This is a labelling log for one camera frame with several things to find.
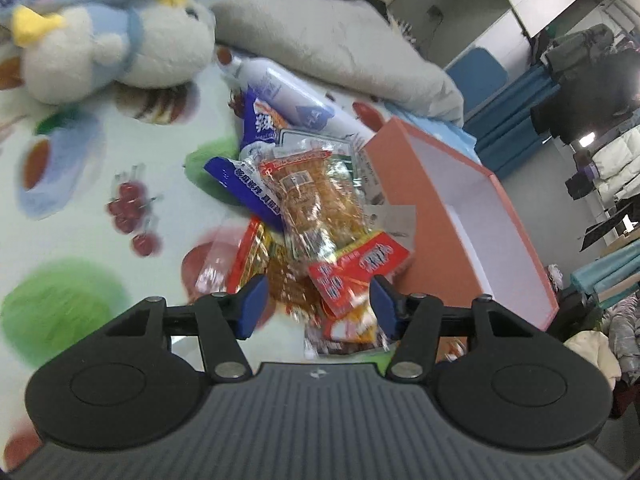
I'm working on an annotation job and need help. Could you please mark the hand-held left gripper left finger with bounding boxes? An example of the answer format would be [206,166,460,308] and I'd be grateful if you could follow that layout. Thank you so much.
[102,274,270,383]

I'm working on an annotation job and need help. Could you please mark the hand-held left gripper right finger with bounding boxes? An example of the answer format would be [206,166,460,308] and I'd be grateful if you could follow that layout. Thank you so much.
[369,274,543,382]

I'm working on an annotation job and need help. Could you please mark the red label snack bag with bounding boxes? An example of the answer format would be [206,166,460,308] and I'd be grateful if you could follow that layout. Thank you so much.
[307,231,412,317]

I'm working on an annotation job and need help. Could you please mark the pink cardboard box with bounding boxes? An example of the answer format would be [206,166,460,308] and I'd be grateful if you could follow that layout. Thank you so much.
[361,116,560,356]

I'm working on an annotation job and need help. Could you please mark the pile of snack packets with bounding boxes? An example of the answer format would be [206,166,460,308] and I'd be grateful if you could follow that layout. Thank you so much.
[197,91,418,361]

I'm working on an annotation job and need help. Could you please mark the blue white snack bag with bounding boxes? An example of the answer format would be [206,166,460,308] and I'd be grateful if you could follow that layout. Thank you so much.
[204,91,293,233]

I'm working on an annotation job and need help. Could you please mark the fruit print mat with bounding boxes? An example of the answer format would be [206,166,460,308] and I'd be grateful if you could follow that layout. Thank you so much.
[0,50,381,461]

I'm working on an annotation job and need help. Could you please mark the light blue bed sheet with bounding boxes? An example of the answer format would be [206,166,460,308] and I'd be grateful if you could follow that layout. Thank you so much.
[385,105,481,161]

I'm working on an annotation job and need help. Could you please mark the heap of jackets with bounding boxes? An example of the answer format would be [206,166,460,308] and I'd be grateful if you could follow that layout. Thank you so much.
[565,300,640,418]

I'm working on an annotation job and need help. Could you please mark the teal fabric rolls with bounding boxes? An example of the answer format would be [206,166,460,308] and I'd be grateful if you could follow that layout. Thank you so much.
[570,250,640,307]

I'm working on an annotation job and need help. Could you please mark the white spray bottle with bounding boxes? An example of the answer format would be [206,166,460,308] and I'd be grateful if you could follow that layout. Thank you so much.
[215,47,376,147]

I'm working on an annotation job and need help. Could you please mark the blue curtain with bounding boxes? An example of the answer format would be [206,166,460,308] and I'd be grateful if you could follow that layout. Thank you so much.
[462,67,562,181]

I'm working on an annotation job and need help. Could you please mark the white puffer jackets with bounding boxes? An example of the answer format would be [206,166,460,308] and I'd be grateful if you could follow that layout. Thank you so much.
[590,127,640,202]

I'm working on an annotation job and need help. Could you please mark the penguin plush toy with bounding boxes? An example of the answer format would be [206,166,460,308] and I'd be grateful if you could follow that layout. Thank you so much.
[0,0,217,106]

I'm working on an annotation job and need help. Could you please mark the grey blanket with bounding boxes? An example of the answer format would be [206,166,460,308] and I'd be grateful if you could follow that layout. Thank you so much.
[165,0,466,126]

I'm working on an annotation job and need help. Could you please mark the hanging dark clothes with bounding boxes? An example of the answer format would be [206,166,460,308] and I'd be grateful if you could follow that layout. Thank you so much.
[530,22,640,146]

